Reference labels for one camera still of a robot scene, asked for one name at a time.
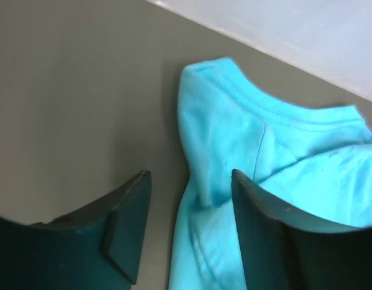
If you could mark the cyan t shirt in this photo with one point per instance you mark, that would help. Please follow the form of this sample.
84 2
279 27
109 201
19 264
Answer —
319 160

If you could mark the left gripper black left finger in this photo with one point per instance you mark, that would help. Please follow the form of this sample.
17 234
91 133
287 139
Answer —
97 246

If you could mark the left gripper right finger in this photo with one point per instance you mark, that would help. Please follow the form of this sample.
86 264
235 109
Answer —
284 247

